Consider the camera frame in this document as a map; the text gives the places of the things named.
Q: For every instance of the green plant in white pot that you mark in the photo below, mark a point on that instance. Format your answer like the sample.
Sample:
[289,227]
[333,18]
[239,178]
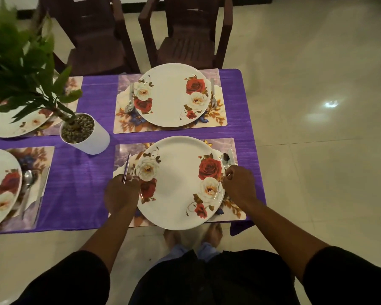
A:
[95,142]

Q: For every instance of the person's left foot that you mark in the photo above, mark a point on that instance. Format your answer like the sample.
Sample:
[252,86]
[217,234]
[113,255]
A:
[170,238]

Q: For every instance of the person's black shirt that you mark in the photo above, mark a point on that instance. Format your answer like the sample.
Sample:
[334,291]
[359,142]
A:
[216,279]

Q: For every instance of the steel spoon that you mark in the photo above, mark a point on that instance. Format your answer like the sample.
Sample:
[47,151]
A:
[225,158]
[129,107]
[28,176]

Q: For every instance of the white rose print plate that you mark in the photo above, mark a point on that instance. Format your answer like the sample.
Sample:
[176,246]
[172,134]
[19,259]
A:
[177,187]
[0,168]
[168,95]
[6,127]

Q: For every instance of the brown plastic armchair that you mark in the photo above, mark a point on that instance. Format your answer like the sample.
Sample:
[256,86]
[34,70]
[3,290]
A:
[98,53]
[187,50]

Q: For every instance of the person's foot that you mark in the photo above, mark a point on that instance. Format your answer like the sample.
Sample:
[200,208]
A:
[214,235]
[170,238]

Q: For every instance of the steel fork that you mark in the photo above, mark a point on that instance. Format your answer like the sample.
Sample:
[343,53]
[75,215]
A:
[127,168]
[213,103]

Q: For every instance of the person's light blue trousers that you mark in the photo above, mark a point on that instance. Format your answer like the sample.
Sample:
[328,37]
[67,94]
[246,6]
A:
[206,250]

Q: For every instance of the person's left hand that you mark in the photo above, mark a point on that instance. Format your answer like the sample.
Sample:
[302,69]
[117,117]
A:
[122,195]

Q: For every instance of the person's right hand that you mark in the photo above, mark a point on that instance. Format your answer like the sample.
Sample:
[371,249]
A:
[241,185]

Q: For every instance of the person's right foot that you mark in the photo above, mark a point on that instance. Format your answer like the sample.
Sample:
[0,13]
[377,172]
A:
[214,235]

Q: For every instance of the person's right forearm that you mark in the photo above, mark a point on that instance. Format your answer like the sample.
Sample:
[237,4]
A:
[282,238]

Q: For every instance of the purple tablecloth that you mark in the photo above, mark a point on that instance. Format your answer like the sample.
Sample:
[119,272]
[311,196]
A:
[82,187]

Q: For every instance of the floral print placemat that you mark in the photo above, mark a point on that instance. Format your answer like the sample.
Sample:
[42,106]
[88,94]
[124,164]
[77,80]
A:
[73,83]
[120,149]
[35,155]
[123,123]

